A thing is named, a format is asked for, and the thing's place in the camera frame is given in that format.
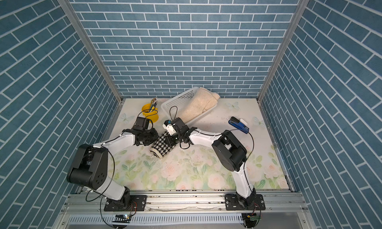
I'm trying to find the black white patterned cloth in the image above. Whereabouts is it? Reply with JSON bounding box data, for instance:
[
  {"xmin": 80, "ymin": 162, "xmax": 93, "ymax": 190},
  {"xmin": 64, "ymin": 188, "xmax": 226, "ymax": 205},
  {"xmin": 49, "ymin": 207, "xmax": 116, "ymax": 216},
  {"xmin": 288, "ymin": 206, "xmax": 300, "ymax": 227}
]
[{"xmin": 150, "ymin": 132, "xmax": 177, "ymax": 159}]

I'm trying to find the beige knitted scarf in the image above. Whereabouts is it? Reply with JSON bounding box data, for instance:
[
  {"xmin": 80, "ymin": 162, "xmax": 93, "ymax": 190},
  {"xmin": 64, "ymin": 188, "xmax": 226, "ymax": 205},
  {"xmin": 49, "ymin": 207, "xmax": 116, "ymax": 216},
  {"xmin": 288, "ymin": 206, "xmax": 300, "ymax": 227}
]
[{"xmin": 178, "ymin": 87, "xmax": 220, "ymax": 123}]

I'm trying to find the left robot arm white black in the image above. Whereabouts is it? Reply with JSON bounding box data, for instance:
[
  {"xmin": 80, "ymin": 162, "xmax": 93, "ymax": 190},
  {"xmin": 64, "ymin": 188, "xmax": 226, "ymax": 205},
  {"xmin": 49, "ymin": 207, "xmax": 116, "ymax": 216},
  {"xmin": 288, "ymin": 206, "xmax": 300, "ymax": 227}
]
[{"xmin": 67, "ymin": 117, "xmax": 158, "ymax": 210}]

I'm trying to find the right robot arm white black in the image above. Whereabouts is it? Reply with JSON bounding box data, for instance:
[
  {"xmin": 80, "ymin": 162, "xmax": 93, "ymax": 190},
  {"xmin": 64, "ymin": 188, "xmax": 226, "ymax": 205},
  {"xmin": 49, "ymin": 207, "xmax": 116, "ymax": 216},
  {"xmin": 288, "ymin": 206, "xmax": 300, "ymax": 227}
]
[{"xmin": 163, "ymin": 118, "xmax": 256, "ymax": 210}]

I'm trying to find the white plastic mesh basket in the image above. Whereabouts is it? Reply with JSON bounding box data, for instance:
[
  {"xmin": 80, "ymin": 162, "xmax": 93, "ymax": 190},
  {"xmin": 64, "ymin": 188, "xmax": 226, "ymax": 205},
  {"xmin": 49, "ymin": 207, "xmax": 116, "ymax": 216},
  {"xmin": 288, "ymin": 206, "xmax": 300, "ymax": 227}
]
[{"xmin": 161, "ymin": 87, "xmax": 217, "ymax": 125}]

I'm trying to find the yellow cup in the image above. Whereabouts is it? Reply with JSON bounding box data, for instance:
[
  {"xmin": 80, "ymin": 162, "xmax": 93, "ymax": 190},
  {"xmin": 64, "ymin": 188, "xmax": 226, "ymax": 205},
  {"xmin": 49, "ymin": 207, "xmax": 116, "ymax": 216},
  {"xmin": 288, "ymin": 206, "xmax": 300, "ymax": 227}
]
[{"xmin": 141, "ymin": 104, "xmax": 159, "ymax": 123}]

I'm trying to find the small white box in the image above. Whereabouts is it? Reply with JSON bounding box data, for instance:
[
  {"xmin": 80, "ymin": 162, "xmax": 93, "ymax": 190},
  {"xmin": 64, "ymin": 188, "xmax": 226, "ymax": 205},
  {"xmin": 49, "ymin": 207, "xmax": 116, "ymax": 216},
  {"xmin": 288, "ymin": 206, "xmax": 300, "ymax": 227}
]
[{"xmin": 240, "ymin": 119, "xmax": 248, "ymax": 126}]

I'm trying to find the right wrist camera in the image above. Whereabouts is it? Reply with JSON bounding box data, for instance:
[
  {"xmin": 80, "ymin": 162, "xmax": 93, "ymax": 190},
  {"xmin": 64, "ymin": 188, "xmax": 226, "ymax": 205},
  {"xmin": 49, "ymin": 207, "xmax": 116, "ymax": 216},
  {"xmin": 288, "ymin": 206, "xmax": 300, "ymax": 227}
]
[{"xmin": 163, "ymin": 120, "xmax": 177, "ymax": 135}]

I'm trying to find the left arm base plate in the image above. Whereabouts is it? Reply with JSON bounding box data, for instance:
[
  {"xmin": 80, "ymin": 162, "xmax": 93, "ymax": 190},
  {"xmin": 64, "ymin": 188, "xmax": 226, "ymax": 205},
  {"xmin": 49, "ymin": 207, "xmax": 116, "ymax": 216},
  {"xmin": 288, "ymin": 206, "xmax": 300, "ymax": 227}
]
[{"xmin": 104, "ymin": 195, "xmax": 147, "ymax": 212}]

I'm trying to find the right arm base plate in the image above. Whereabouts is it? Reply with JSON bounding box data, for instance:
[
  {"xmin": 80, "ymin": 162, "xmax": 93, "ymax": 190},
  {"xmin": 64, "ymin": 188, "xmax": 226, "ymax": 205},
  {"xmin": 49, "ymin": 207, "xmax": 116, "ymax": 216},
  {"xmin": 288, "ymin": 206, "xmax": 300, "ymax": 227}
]
[{"xmin": 224, "ymin": 194, "xmax": 266, "ymax": 211}]

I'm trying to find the aluminium front rail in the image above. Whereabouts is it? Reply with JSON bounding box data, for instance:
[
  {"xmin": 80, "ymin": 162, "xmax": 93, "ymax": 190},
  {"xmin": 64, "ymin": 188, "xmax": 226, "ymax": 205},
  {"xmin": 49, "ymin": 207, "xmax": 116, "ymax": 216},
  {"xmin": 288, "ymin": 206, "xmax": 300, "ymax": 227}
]
[{"xmin": 61, "ymin": 190, "xmax": 308, "ymax": 215}]

